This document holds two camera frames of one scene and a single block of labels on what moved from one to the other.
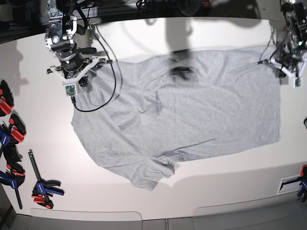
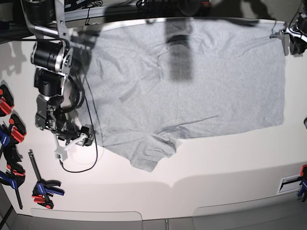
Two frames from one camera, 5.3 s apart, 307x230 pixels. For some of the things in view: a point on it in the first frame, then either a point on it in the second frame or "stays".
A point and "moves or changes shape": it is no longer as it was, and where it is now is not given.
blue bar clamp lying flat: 40,194 stays
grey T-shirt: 136,114 moves or changes shape
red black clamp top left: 6,101 stays
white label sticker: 289,184 stays
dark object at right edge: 305,122 stays
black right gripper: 289,60 to 298,45
